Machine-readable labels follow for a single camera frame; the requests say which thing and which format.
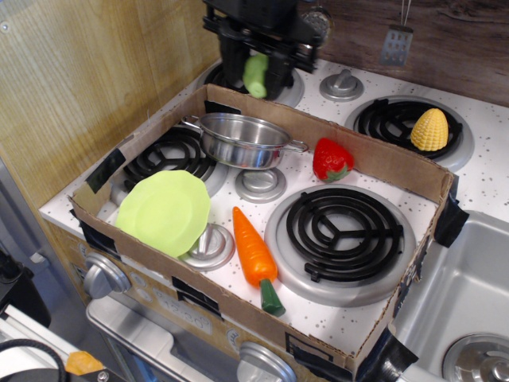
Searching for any silver knob centre of stove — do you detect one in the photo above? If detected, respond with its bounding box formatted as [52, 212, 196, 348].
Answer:
[235, 168, 287, 204]

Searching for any silver oven knob left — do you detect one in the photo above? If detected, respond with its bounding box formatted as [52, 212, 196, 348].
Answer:
[84, 252, 131, 299]

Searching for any silver oven door handle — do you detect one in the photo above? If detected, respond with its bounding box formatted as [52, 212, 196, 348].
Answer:
[87, 297, 210, 381]

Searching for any orange toy carrot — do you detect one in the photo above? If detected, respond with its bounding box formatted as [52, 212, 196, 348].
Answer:
[232, 207, 286, 317]

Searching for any grey toy sink basin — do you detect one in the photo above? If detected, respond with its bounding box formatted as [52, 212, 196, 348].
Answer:
[394, 212, 508, 381]

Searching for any front left black burner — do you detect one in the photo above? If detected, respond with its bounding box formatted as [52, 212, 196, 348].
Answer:
[119, 124, 228, 196]

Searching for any small orange object lower left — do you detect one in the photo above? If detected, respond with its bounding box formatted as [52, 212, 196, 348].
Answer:
[64, 350, 104, 376]

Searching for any yellow toy corn cob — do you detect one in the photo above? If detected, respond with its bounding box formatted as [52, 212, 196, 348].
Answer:
[410, 108, 449, 152]

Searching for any red toy strawberry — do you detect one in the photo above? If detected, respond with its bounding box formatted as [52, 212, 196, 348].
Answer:
[313, 138, 355, 182]

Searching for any hanging silver strainer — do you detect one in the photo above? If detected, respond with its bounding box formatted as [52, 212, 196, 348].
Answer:
[301, 0, 334, 45]

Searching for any light green toy broccoli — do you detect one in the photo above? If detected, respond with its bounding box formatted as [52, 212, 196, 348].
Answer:
[243, 53, 269, 99]

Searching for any front right black burner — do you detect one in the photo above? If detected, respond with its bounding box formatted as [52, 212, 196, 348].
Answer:
[265, 185, 417, 307]

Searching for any light green plastic plate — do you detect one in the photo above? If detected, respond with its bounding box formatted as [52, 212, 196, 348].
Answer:
[115, 170, 211, 258]

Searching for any silver oven knob right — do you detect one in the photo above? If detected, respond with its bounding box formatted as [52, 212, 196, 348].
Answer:
[236, 341, 297, 382]

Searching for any black cable lower left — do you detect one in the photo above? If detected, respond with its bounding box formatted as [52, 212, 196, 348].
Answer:
[0, 337, 68, 382]

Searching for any silver sink drain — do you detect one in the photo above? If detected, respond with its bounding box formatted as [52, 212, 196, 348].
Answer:
[441, 333, 508, 381]

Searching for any silver oven knob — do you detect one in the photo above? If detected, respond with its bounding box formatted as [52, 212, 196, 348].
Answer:
[84, 252, 131, 299]
[236, 341, 297, 382]

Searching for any silver knob between rear burners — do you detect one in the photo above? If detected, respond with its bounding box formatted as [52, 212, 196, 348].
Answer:
[320, 69, 364, 102]

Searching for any rear right black burner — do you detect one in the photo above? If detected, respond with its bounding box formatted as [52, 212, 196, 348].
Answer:
[345, 95, 474, 172]

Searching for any small silver metal pan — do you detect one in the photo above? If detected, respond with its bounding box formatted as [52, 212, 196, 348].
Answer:
[181, 112, 309, 170]

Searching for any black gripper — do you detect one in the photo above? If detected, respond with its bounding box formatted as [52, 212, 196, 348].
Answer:
[204, 1, 321, 99]

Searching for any silver knob under plate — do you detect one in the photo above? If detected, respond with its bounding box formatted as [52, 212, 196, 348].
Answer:
[178, 224, 235, 272]

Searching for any black burner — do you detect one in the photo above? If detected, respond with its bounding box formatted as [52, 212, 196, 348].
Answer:
[345, 95, 474, 172]
[119, 124, 228, 196]
[265, 185, 417, 307]

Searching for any hanging silver spatula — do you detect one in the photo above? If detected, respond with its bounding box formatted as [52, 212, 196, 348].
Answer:
[379, 0, 414, 67]

